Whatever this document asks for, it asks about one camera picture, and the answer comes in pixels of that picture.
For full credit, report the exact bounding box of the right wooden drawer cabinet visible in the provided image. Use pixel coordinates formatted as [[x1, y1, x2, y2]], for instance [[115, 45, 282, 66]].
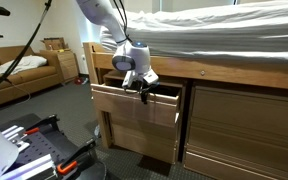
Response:
[[184, 82, 288, 180]]

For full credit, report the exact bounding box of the left wooden drawer cabinet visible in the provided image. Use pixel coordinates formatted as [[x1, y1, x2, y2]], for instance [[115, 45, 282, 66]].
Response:
[[103, 76, 186, 164]]

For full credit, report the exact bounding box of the black orange clamp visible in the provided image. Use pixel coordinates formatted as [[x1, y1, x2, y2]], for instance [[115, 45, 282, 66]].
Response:
[[56, 139, 96, 176], [25, 114, 59, 135]]

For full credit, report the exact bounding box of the wooden nightstand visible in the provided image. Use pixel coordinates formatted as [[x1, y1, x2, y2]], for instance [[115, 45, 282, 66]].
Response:
[[39, 48, 80, 84]]

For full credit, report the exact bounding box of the black orange clamp rear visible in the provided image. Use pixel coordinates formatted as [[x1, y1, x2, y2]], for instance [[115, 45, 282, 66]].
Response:
[[25, 114, 59, 135]]

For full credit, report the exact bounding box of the white pillow on sofa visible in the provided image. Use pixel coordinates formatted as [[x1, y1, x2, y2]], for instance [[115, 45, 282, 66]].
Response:
[[0, 55, 47, 75]]

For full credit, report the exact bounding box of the wooden drawer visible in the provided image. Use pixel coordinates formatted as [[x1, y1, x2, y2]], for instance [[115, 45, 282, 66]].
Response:
[[91, 84, 181, 127]]

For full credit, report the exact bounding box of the white striped mattress bedding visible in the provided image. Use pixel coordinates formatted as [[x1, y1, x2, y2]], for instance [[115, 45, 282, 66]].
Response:
[[98, 0, 288, 63]]

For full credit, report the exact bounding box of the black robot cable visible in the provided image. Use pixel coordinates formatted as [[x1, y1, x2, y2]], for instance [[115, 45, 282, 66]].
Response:
[[0, 0, 53, 98]]

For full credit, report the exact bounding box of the wooden drawer cabinet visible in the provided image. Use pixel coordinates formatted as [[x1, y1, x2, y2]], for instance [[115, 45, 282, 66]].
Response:
[[103, 76, 186, 164], [184, 82, 288, 180]]

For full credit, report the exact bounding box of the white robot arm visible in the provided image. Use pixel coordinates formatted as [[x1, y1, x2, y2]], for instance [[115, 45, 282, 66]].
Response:
[[76, 0, 159, 104]]

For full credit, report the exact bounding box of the cardboard box on nightstand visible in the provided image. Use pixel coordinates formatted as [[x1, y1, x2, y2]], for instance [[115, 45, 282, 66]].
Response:
[[42, 37, 66, 50]]

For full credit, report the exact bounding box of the aluminium rail on base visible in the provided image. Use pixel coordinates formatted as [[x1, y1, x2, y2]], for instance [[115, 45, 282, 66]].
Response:
[[0, 154, 58, 180]]

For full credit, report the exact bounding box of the red object on floor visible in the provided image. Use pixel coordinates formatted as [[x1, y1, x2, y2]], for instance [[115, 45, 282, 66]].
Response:
[[74, 77, 84, 85]]

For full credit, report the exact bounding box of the black orange clamp front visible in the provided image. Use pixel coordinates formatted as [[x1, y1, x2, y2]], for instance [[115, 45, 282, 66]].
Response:
[[56, 139, 96, 176]]

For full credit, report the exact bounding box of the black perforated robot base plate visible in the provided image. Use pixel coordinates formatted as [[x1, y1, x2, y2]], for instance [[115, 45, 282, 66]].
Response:
[[0, 114, 109, 180]]

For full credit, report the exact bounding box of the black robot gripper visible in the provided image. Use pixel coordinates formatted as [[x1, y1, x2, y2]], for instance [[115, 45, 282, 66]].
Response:
[[127, 80, 160, 104]]

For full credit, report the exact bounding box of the wooden bed frame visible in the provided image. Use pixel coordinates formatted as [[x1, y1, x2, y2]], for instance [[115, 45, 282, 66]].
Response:
[[83, 42, 288, 148]]

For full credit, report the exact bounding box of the brown sofa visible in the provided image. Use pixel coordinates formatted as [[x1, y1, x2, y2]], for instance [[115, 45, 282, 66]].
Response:
[[0, 45, 63, 105]]

